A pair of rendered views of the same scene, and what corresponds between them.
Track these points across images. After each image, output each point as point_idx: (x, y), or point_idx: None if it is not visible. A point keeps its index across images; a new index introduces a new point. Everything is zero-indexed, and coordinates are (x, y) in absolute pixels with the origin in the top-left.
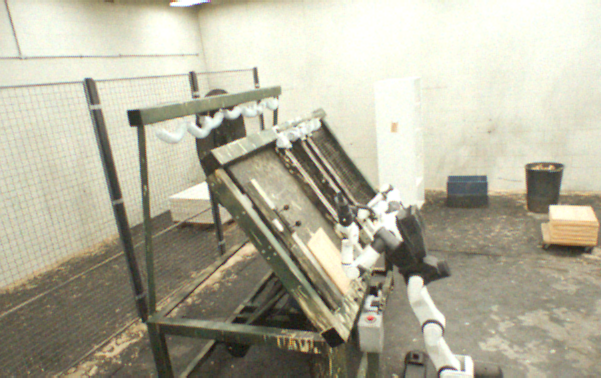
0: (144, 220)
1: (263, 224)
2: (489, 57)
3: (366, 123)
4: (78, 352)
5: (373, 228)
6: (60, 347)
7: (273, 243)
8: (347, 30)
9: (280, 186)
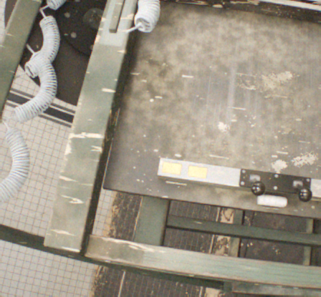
0: (107, 266)
1: (241, 261)
2: None
3: None
4: (203, 240)
5: None
6: (188, 238)
7: (284, 280)
8: None
9: (221, 76)
